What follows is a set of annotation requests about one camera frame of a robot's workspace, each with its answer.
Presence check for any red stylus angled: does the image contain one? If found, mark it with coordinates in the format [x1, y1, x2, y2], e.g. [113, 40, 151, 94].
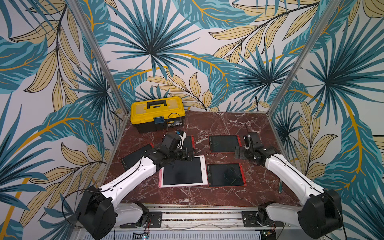
[239, 164, 247, 186]

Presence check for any red tablet right back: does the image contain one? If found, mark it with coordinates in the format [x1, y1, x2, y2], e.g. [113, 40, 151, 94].
[209, 135, 239, 153]

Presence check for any red tablet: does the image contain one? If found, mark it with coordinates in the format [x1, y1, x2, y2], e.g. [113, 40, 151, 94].
[183, 136, 195, 150]
[207, 163, 244, 188]
[121, 144, 154, 171]
[209, 135, 239, 153]

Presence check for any red tablet centre back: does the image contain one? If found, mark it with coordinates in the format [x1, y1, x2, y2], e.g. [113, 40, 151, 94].
[183, 136, 195, 150]

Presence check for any yellow black toolbox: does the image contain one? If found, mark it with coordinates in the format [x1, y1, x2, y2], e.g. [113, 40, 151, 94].
[130, 97, 186, 134]

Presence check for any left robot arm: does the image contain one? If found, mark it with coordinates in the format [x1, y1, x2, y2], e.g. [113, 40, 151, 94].
[75, 131, 194, 240]

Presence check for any red stylus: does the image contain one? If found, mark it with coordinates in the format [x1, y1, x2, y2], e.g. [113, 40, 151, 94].
[237, 135, 242, 148]

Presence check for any large pink writing tablet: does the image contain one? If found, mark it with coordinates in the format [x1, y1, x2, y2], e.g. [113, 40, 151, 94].
[159, 156, 208, 188]

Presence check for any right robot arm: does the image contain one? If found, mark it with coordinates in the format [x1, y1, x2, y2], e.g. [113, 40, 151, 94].
[235, 133, 344, 239]

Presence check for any red tablet right front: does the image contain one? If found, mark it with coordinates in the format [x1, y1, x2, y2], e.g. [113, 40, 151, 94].
[207, 163, 244, 188]

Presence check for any red tablet far left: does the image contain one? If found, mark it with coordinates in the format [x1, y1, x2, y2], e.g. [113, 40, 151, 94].
[121, 144, 154, 171]

